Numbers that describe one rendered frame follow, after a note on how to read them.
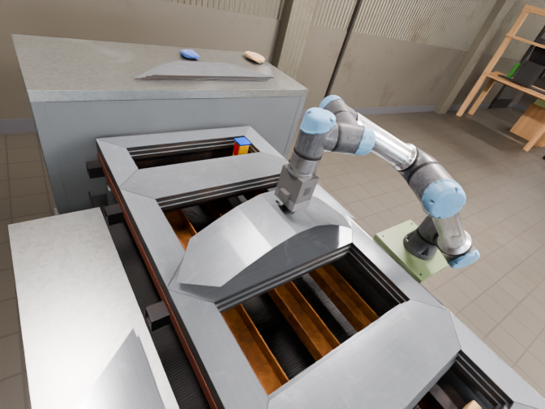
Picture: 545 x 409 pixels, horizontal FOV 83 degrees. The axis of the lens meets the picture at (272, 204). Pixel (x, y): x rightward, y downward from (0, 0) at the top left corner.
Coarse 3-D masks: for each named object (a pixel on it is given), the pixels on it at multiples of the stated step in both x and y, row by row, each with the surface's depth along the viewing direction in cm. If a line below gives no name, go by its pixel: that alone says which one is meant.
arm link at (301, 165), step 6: (294, 156) 78; (294, 162) 78; (300, 162) 77; (306, 162) 77; (312, 162) 77; (318, 162) 78; (294, 168) 79; (300, 168) 78; (306, 168) 78; (312, 168) 78
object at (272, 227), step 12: (240, 204) 91; (252, 204) 91; (264, 204) 91; (252, 216) 88; (264, 216) 88; (276, 216) 88; (264, 228) 85; (276, 228) 85; (288, 228) 85; (276, 240) 83
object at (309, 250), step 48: (192, 144) 141; (192, 192) 114; (240, 192) 127; (288, 240) 106; (336, 240) 112; (192, 288) 83; (240, 288) 86; (384, 288) 104; (288, 384) 72; (432, 384) 82; (480, 384) 85
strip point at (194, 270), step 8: (192, 248) 85; (184, 256) 84; (192, 256) 84; (200, 256) 83; (184, 264) 83; (192, 264) 83; (200, 264) 82; (184, 272) 82; (192, 272) 81; (200, 272) 81; (208, 272) 80; (176, 280) 81; (184, 280) 81; (192, 280) 80; (200, 280) 80; (208, 280) 79; (216, 280) 79
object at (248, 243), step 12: (228, 216) 89; (240, 216) 89; (228, 228) 87; (240, 228) 86; (252, 228) 86; (228, 240) 84; (240, 240) 84; (252, 240) 83; (264, 240) 83; (240, 252) 82; (252, 252) 81; (264, 252) 81
